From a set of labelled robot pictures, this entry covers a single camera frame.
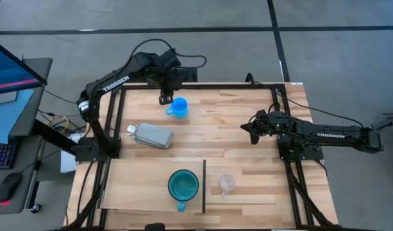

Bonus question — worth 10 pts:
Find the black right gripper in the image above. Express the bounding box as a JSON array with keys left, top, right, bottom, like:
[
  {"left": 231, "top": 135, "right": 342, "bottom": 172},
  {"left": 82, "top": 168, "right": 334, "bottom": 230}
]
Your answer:
[{"left": 240, "top": 109, "right": 274, "bottom": 146}]

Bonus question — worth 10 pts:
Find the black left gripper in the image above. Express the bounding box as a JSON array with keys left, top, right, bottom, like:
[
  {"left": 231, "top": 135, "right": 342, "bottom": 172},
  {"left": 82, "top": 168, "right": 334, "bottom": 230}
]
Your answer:
[{"left": 156, "top": 65, "right": 183, "bottom": 106}]

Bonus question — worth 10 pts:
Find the light blue plastic mug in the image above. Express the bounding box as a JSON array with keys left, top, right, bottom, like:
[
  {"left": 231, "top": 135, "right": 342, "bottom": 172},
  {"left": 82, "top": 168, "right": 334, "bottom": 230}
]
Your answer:
[{"left": 165, "top": 96, "right": 189, "bottom": 119}]

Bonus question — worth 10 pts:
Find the large teal enamel mug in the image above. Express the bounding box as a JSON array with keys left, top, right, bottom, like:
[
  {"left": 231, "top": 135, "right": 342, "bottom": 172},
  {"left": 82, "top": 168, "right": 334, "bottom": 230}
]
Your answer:
[{"left": 167, "top": 169, "right": 200, "bottom": 213}]

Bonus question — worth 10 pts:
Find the black power box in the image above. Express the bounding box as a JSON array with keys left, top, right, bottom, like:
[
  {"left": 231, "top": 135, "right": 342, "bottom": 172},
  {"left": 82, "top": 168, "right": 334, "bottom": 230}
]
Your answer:
[{"left": 178, "top": 66, "right": 199, "bottom": 83}]

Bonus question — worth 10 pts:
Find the folded grey towel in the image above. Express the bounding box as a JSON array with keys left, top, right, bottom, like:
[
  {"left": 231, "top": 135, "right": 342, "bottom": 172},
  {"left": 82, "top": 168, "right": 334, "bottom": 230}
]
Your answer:
[{"left": 126, "top": 123, "right": 174, "bottom": 150}]

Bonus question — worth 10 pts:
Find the white box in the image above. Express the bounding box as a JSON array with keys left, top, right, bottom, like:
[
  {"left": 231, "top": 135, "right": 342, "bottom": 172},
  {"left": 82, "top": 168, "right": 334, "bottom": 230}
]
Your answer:
[{"left": 60, "top": 132, "right": 85, "bottom": 175}]

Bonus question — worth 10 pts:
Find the grey side desk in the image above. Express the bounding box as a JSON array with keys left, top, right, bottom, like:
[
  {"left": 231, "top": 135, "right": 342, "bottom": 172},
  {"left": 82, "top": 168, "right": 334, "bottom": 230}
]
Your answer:
[{"left": 0, "top": 57, "right": 54, "bottom": 216}]

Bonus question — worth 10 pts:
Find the computer monitor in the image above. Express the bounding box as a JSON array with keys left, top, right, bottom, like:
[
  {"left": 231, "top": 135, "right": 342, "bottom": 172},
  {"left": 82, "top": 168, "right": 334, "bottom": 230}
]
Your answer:
[{"left": 0, "top": 37, "right": 49, "bottom": 96}]

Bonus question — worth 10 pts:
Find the backlit keyboard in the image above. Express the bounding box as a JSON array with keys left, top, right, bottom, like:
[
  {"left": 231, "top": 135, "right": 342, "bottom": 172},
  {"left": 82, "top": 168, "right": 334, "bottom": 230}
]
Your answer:
[{"left": 0, "top": 142, "right": 18, "bottom": 170}]

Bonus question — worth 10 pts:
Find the black computer mouse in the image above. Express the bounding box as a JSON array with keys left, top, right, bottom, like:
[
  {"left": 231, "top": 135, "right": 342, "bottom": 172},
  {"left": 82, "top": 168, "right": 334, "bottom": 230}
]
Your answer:
[{"left": 0, "top": 172, "right": 23, "bottom": 204}]

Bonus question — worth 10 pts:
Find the black table frame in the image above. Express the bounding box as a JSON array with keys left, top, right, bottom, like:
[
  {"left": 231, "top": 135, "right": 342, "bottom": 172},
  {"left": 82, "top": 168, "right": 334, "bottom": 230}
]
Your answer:
[{"left": 63, "top": 81, "right": 342, "bottom": 231}]

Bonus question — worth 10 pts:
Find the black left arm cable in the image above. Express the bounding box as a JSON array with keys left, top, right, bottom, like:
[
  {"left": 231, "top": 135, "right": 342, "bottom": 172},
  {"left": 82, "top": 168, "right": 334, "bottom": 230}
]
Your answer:
[{"left": 128, "top": 38, "right": 208, "bottom": 69}]

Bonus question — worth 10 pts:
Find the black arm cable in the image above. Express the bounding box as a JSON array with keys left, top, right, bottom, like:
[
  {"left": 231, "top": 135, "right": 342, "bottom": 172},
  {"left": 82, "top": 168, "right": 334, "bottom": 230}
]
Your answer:
[
  {"left": 245, "top": 73, "right": 364, "bottom": 128},
  {"left": 128, "top": 38, "right": 208, "bottom": 69}
]

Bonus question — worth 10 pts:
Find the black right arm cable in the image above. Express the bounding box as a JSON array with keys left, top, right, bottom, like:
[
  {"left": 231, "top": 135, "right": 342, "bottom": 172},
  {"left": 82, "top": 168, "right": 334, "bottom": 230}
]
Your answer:
[{"left": 245, "top": 73, "right": 364, "bottom": 128}]

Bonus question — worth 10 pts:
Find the yellow cable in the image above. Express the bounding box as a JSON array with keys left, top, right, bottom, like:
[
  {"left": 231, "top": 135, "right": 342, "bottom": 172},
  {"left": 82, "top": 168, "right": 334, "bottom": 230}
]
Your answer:
[{"left": 46, "top": 115, "right": 71, "bottom": 134}]

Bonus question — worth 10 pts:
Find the black table-level camera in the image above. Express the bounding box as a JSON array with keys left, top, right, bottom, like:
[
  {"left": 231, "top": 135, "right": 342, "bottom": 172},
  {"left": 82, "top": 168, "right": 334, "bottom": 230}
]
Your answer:
[{"left": 144, "top": 222, "right": 166, "bottom": 231}]

